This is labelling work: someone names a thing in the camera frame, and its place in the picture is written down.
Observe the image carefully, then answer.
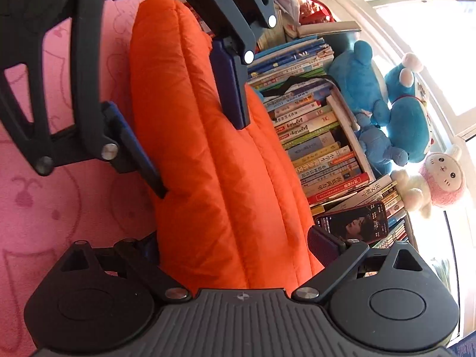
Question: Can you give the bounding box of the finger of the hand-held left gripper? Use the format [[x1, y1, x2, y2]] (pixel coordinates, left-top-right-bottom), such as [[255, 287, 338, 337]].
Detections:
[[164, 0, 278, 130], [0, 0, 167, 198]]

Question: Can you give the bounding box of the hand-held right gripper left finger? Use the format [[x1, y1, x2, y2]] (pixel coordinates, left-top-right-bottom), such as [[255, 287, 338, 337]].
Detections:
[[59, 231, 193, 302]]

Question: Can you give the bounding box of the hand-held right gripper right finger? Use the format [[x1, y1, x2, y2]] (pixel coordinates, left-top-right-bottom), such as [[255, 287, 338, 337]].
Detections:
[[292, 226, 428, 303]]

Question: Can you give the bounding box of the orange puffer jacket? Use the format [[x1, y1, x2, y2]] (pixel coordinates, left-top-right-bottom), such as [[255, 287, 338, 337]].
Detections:
[[129, 0, 324, 291]]

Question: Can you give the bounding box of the smartphone in red case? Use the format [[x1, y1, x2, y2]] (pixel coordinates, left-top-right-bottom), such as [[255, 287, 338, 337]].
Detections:
[[314, 201, 389, 244]]

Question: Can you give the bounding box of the stack of paper workbooks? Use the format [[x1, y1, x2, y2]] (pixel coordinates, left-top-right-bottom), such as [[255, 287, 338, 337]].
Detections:
[[256, 0, 302, 51]]

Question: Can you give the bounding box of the row of thick storybooks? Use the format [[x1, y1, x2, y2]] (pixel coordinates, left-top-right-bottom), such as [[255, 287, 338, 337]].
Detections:
[[245, 33, 376, 209]]

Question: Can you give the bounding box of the red plastic basket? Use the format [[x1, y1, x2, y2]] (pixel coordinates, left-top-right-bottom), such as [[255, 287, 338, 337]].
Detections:
[[299, 0, 333, 26]]

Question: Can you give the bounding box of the large blue plush toy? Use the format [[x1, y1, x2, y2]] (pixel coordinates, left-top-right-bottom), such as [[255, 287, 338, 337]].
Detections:
[[328, 40, 391, 127]]

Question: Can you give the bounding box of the pink white bunny plush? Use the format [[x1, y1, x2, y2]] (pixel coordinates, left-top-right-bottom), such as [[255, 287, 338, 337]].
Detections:
[[390, 144, 467, 219]]

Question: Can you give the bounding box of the blue cat plush red collar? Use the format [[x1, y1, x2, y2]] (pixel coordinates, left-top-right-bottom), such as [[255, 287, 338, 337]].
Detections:
[[384, 53, 435, 163]]

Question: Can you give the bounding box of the black strap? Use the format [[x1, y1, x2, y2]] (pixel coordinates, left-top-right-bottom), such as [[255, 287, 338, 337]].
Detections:
[[260, 75, 337, 99]]

